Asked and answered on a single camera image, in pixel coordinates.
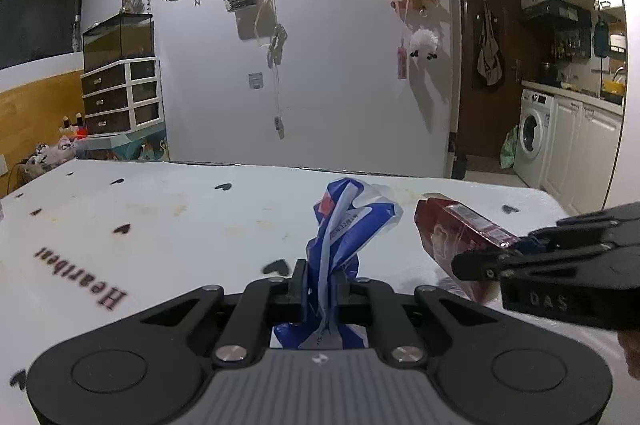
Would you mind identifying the dark red cigarette box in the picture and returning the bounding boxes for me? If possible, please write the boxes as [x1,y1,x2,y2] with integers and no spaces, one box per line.
[414,193,518,304]

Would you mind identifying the blue white plastic wrapper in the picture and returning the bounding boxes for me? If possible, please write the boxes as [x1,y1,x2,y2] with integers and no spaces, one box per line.
[273,177,404,349]

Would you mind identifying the white kitchen cabinets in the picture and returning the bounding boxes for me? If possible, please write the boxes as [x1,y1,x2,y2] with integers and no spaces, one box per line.
[541,96,623,215]

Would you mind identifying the green plastic bag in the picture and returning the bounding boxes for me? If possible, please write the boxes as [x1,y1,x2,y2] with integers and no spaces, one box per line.
[499,125,518,170]

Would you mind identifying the white washing machine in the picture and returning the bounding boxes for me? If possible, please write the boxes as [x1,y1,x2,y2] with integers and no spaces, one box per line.
[514,89,554,189]

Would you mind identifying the brown wooden door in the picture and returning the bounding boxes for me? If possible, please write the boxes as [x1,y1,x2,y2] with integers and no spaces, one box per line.
[457,0,540,159]

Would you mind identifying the hanging dark bag on door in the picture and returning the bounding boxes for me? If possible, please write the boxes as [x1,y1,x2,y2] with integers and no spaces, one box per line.
[475,0,504,90]

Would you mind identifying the pink hanging tag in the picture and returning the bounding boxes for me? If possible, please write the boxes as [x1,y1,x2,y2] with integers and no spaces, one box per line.
[397,38,407,80]

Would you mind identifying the white drawer cabinet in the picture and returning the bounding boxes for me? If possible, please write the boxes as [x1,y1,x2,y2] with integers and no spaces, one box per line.
[80,57,164,136]

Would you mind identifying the glass fish tank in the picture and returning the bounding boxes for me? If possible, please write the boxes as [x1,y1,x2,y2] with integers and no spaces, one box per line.
[82,12,155,72]

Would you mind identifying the white fluffy wall toy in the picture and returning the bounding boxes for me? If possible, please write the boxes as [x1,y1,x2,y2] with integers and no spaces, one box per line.
[409,29,439,60]

